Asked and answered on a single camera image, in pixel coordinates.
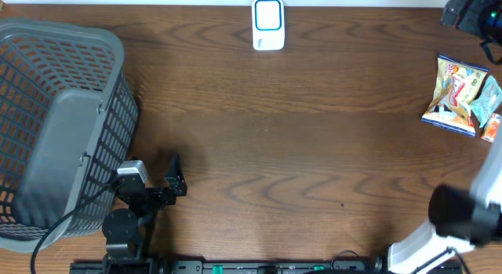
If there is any grey plastic basket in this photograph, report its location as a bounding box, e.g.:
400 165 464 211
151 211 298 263
1 19 138 253

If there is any white barcode scanner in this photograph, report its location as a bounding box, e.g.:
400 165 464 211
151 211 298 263
251 0 286 51

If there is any teal wet wipes pack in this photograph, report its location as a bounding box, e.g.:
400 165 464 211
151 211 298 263
471 75 501 128

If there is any orange tissue pack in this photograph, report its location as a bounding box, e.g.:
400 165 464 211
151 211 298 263
481 113 501 143

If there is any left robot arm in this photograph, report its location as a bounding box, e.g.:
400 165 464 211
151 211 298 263
102 155 187 273

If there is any yellow snack bag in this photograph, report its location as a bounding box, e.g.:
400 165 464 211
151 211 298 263
421 55 489 137

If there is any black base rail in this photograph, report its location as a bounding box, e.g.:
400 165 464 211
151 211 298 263
70 250 464 274

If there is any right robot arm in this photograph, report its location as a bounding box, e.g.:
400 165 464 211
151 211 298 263
374 0 501 273

